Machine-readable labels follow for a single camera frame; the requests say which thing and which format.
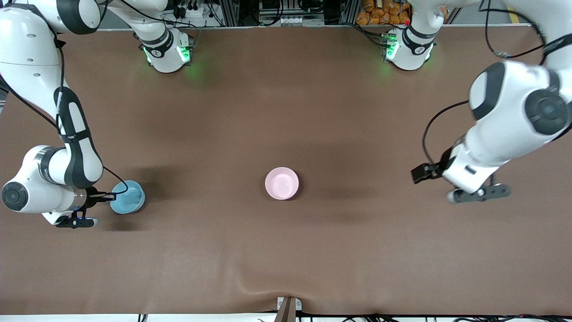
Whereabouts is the blue bowl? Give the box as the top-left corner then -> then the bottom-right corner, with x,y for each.
109,180 -> 146,215

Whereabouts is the pink bowl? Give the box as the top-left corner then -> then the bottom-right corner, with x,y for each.
265,167 -> 299,200

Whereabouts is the brown table cover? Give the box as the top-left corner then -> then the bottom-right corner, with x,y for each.
0,27 -> 572,316

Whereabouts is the orange packaged snacks pile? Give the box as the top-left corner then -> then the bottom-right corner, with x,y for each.
356,0 -> 412,25

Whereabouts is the white power strip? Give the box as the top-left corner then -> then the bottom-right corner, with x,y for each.
175,0 -> 210,19

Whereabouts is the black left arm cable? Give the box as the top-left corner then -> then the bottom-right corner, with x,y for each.
422,0 -> 547,166

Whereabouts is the aluminium frame post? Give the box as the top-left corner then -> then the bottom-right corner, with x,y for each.
340,0 -> 359,24
219,0 -> 242,26

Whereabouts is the brown camera pole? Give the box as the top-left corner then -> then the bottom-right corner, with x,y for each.
274,298 -> 296,322

